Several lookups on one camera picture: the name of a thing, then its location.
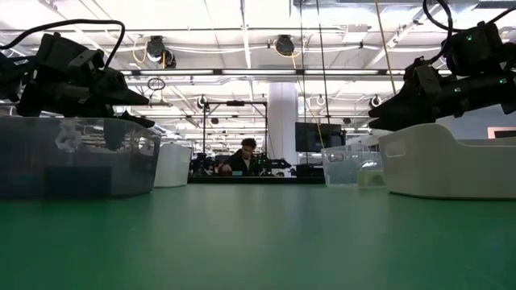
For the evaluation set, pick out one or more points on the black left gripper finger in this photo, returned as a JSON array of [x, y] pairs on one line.
[[135, 119], [123, 92]]

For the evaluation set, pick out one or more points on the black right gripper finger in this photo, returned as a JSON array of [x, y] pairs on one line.
[[399, 123], [399, 105]]

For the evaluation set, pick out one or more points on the yellow-green arch block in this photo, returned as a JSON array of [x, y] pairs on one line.
[[364, 179]]

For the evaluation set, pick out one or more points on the black background robot arm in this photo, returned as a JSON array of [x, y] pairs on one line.
[[274, 163], [203, 165]]

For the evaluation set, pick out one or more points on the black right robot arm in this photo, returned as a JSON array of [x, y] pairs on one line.
[[475, 52]]

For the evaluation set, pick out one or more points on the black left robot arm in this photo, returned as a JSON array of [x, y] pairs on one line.
[[10, 80]]

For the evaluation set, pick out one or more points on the dark smoky plastic bin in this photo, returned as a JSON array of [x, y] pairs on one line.
[[133, 173]]

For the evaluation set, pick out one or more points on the white plastic bin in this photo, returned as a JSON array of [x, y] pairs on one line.
[[173, 165]]

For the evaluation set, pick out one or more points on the grey translucent plastic bin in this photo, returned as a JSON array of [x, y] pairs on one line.
[[443, 169]]

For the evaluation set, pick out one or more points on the clear green-tinted plastic bin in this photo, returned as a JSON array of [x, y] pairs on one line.
[[342, 169]]

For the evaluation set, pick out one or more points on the black monitor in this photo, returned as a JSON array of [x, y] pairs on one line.
[[318, 137]]

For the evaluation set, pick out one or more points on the person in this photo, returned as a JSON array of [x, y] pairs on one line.
[[242, 161]]

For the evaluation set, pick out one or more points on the white pillar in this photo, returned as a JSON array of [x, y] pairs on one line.
[[282, 121]]

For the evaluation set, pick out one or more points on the black rig frame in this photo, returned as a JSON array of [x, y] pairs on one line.
[[235, 103]]

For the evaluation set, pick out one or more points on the black table frame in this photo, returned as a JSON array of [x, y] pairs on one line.
[[282, 180]]

